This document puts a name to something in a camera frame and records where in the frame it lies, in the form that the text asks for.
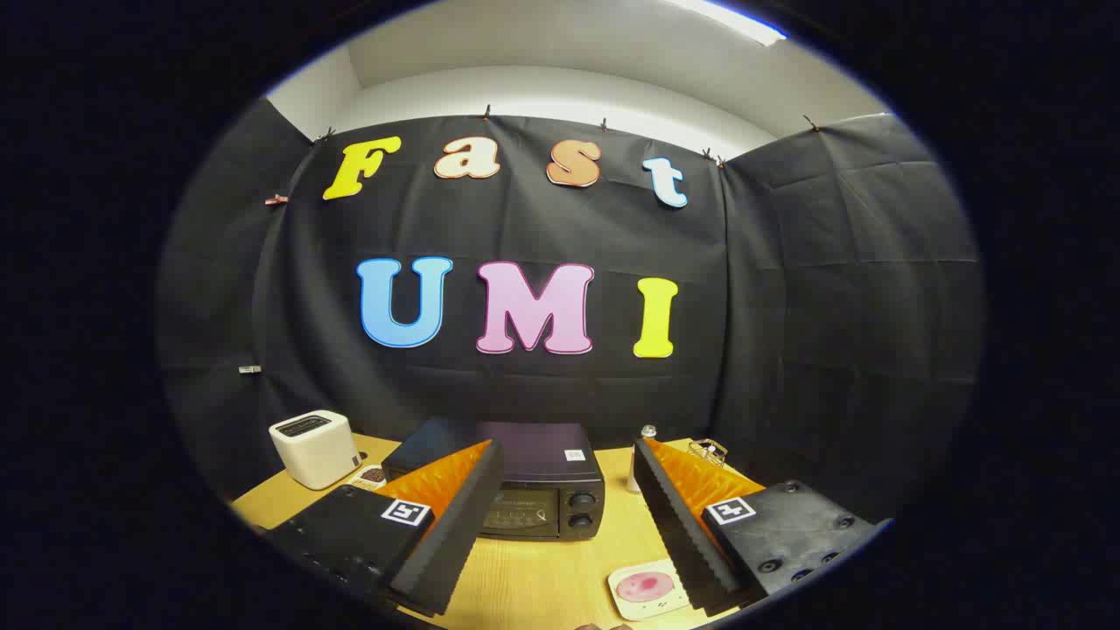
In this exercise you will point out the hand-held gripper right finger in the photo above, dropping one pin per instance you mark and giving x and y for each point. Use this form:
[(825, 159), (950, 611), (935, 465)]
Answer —
[(678, 525)]

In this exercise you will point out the pink round meat slice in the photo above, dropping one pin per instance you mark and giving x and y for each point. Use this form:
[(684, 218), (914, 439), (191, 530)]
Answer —
[(643, 586)]

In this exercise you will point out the cream square plate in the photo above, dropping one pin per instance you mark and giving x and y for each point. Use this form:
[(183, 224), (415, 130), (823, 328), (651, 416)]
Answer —
[(652, 608)]

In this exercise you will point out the black toaster oven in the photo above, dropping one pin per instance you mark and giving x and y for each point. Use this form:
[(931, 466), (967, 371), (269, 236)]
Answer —
[(542, 455)]

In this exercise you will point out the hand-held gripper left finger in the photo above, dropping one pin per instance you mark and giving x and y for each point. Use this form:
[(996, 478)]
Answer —
[(455, 525)]

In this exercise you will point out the white slot toaster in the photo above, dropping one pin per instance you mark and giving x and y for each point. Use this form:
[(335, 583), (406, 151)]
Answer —
[(315, 451)]

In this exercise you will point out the clear bottle with pink label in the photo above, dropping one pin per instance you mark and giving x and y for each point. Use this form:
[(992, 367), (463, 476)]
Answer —
[(632, 472)]

